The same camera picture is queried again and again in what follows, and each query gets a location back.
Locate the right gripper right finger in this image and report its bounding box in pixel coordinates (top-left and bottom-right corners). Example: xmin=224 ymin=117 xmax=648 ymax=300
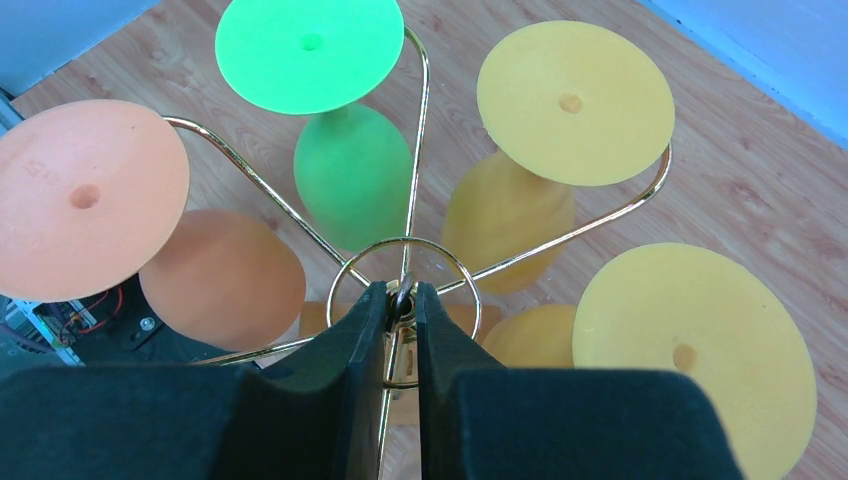
xmin=416 ymin=283 xmax=742 ymax=479

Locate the rear yellow wine glass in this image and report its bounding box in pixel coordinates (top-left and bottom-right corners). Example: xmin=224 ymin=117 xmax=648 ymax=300
xmin=441 ymin=20 xmax=675 ymax=294

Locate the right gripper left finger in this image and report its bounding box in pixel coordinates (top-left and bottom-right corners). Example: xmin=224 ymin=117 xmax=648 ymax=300
xmin=1 ymin=282 xmax=387 ymax=479

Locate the yellow wine glass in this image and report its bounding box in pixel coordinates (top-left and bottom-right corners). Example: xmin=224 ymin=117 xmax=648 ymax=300
xmin=483 ymin=242 xmax=817 ymax=479
xmin=441 ymin=20 xmax=675 ymax=294

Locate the orange wine glass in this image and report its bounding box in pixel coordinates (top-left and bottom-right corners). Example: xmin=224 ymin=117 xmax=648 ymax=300
xmin=1 ymin=100 xmax=306 ymax=351

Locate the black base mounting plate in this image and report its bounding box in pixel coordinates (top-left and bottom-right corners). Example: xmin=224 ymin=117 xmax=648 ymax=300
xmin=1 ymin=276 xmax=225 ymax=378

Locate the gold wire glass rack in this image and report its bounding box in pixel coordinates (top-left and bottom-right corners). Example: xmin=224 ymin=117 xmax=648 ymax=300
xmin=162 ymin=26 xmax=673 ymax=480

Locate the right yellow wine glass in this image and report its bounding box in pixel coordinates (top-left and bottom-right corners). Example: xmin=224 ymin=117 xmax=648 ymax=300
xmin=483 ymin=242 xmax=817 ymax=479

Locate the green wine glass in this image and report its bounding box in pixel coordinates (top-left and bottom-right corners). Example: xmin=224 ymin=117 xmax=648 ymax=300
xmin=215 ymin=0 xmax=413 ymax=251

